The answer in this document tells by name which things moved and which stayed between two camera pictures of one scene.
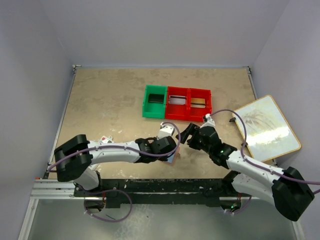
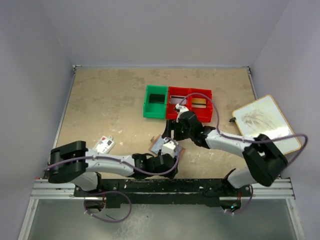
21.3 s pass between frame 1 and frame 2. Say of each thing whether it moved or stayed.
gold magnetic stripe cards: stayed
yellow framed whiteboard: stayed
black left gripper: moved
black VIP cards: stayed
